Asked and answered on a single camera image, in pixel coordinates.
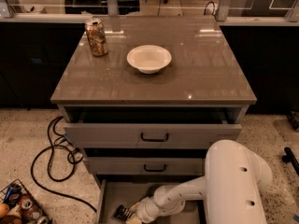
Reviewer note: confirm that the brown can in basket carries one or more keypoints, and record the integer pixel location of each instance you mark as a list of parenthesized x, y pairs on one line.
[(29, 209)]

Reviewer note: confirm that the grey drawer cabinet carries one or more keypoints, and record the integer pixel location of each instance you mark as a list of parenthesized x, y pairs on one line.
[(203, 83)]

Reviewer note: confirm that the middle grey drawer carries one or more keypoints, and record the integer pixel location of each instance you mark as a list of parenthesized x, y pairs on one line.
[(145, 161)]

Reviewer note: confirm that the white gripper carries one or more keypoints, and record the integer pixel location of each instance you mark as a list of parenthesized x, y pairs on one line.
[(145, 211)]

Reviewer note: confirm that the top grey drawer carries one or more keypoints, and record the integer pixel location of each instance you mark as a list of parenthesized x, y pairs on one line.
[(150, 135)]

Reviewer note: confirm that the white paper bowl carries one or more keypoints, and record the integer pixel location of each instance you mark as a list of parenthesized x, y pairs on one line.
[(149, 59)]

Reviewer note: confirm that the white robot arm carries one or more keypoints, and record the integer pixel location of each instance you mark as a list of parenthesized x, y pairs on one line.
[(231, 186)]

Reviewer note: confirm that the grey drawer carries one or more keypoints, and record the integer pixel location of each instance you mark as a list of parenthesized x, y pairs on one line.
[(150, 135), (122, 192), (145, 161)]

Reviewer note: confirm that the wire basket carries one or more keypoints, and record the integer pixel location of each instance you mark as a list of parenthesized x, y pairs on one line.
[(18, 206)]

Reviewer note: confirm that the blue soda can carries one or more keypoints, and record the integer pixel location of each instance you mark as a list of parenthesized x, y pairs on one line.
[(13, 188)]

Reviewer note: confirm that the gold soda can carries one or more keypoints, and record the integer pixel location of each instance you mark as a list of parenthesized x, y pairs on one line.
[(95, 33)]

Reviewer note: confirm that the black caster leg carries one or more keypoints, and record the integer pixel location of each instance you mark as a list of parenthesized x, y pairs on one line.
[(289, 157)]

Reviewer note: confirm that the bottom grey drawer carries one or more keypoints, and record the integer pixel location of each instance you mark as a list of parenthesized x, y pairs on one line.
[(122, 192)]

